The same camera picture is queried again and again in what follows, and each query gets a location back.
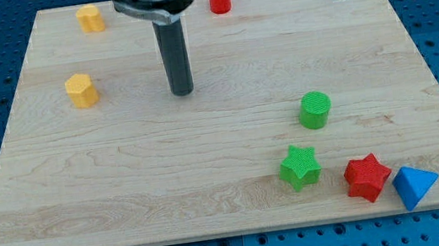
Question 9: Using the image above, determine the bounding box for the green star block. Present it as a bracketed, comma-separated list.
[279, 145, 322, 192]

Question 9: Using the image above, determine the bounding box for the red star block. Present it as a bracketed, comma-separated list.
[344, 153, 392, 203]

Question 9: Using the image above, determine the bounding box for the wooden board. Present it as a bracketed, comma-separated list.
[0, 0, 439, 246]

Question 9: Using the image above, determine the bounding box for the green cylinder block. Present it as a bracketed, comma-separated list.
[299, 91, 332, 130]

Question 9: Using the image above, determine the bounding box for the dark grey cylindrical pointer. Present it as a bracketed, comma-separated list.
[153, 19, 194, 97]

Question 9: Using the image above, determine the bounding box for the yellow hexagon block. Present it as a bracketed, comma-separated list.
[65, 73, 99, 109]

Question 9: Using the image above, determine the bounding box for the yellow heart block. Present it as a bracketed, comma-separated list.
[75, 4, 106, 33]

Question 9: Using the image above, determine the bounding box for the blue triangle block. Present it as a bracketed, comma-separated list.
[392, 166, 439, 211]

